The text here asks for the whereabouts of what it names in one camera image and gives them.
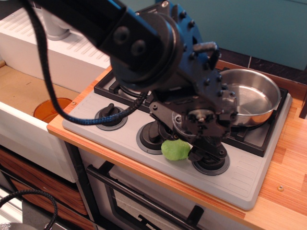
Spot green toy cauliflower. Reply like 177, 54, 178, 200
161, 139, 190, 161

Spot oven door with window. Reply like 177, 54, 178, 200
79, 153, 264, 230

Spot wooden drawer fronts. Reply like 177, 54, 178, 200
0, 149, 94, 230

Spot black left burner grate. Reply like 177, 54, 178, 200
94, 70, 141, 108

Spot black oven door handle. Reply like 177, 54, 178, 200
86, 162, 204, 230

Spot black left stove knob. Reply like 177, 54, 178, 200
94, 103, 128, 131

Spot stainless steel pan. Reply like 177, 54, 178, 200
221, 69, 281, 127

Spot black right burner grate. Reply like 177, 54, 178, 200
222, 88, 292, 157

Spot black burner grate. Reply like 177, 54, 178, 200
94, 70, 141, 108
222, 88, 292, 157

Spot black right stove knob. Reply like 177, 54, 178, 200
188, 144, 230, 176

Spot black stove knob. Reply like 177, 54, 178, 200
188, 144, 230, 176
94, 103, 128, 131
136, 121, 165, 155

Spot grey toy faucet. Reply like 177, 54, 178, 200
41, 8, 71, 41

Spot black braided cable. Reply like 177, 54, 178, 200
0, 0, 149, 230

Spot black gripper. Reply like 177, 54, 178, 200
150, 42, 237, 161

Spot black middle stove knob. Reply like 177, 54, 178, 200
136, 121, 165, 155

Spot grey toy stove top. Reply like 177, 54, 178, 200
62, 62, 293, 211

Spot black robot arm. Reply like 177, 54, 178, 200
21, 0, 237, 161

